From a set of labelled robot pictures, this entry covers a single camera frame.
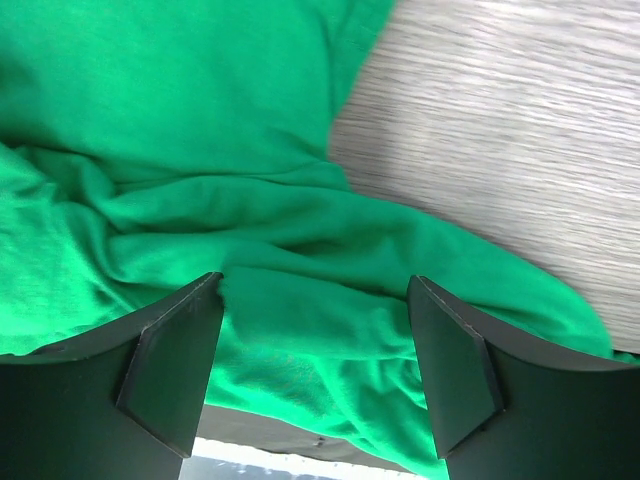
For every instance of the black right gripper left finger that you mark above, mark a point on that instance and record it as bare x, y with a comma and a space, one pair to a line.
121, 401

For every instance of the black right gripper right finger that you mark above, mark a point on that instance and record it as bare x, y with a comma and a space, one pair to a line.
506, 404

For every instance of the green t shirt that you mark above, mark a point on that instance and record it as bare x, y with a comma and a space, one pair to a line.
146, 143

